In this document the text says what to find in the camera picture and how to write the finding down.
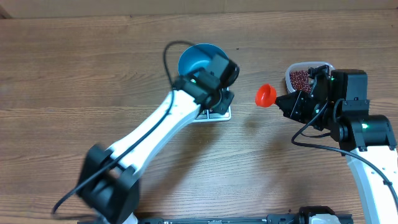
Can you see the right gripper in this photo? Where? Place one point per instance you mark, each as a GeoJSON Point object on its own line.
{"type": "Point", "coordinates": [306, 104]}

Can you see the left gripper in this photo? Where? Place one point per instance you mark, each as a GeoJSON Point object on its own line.
{"type": "Point", "coordinates": [228, 98]}

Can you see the red scoop with blue handle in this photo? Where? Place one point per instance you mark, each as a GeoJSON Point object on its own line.
{"type": "Point", "coordinates": [265, 96]}

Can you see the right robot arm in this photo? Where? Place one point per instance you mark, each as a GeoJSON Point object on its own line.
{"type": "Point", "coordinates": [338, 102]}

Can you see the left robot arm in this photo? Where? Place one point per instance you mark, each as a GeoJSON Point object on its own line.
{"type": "Point", "coordinates": [109, 179]}

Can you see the white kitchen scale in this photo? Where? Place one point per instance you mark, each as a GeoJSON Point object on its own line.
{"type": "Point", "coordinates": [206, 115]}

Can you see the blue bowl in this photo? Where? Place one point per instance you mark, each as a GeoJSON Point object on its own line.
{"type": "Point", "coordinates": [207, 56]}

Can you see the clear plastic container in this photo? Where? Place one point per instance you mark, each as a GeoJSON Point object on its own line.
{"type": "Point", "coordinates": [303, 66]}

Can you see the red beans in container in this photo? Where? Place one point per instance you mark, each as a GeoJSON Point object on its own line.
{"type": "Point", "coordinates": [300, 80]}

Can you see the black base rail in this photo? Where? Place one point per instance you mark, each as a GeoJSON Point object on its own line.
{"type": "Point", "coordinates": [305, 215]}

